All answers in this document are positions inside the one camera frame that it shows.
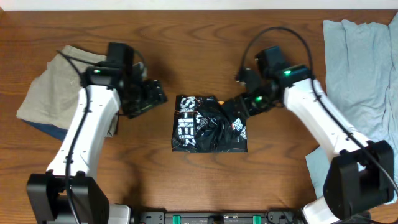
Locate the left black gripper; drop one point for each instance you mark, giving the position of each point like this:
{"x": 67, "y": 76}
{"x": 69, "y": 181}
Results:
{"x": 155, "y": 96}

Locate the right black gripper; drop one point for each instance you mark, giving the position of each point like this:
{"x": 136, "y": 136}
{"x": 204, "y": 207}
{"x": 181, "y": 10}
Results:
{"x": 247, "y": 108}

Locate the light blue t-shirt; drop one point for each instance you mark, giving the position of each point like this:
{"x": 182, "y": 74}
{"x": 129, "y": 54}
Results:
{"x": 361, "y": 75}

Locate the black orange patterned jersey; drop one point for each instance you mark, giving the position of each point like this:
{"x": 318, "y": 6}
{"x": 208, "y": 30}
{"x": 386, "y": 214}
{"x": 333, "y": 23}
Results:
{"x": 204, "y": 124}

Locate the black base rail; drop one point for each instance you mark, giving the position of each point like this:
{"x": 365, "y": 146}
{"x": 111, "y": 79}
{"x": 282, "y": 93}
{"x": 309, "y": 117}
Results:
{"x": 270, "y": 217}

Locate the folded navy garment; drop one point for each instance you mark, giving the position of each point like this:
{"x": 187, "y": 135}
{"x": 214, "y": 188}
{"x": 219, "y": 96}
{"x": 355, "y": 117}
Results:
{"x": 51, "y": 130}

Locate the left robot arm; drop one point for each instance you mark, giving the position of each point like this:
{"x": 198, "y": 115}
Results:
{"x": 68, "y": 192}

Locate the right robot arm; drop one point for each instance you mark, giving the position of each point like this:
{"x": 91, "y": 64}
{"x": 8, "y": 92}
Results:
{"x": 360, "y": 170}

